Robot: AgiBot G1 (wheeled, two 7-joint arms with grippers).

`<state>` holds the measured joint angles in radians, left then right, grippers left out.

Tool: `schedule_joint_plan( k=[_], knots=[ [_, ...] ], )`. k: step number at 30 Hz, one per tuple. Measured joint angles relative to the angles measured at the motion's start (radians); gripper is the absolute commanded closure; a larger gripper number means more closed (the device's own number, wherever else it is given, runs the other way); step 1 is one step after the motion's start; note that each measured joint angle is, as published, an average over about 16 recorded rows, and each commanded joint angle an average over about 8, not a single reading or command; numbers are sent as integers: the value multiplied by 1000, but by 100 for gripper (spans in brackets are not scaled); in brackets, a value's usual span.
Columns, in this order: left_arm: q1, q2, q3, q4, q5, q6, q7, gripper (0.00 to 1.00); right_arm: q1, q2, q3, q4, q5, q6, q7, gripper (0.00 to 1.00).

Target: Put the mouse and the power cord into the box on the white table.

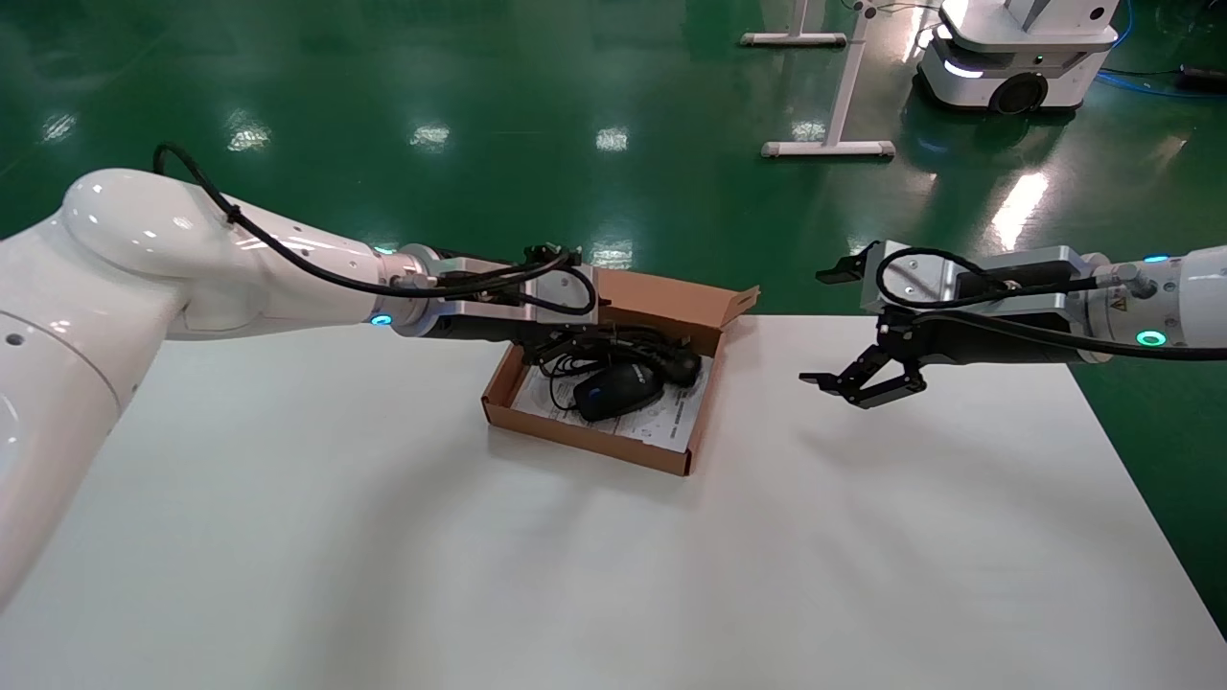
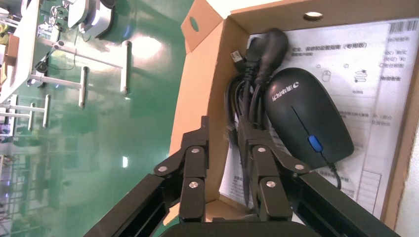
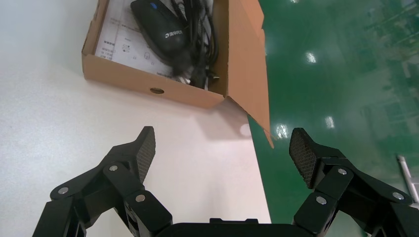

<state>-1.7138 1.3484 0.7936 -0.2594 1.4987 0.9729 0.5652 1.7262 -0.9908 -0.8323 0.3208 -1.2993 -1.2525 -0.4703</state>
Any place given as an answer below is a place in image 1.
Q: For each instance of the white wheeled mobile robot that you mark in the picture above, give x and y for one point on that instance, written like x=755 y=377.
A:
x=1026 y=48

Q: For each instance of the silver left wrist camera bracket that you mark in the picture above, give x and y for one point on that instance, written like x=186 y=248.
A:
x=470 y=309

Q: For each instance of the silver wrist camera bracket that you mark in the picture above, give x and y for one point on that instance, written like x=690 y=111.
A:
x=470 y=309
x=1054 y=261

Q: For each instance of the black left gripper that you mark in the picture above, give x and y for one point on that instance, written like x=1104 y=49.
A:
x=479 y=331

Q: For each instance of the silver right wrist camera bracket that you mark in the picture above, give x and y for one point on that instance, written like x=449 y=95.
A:
x=1054 y=261

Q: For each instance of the open brown cardboard box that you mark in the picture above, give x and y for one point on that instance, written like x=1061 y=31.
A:
x=671 y=297

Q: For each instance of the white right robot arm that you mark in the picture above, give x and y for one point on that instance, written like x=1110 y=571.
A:
x=1189 y=297

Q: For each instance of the white printed paper sheet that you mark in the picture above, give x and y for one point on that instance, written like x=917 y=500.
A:
x=661 y=426

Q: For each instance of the black power adapter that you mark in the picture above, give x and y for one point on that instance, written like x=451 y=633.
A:
x=1205 y=79

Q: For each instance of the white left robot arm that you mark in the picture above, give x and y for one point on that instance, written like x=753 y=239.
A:
x=144 y=287

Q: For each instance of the white desk leg frame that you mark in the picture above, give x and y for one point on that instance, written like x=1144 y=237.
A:
x=848 y=96

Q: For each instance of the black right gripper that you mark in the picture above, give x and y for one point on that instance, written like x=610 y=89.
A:
x=997 y=349

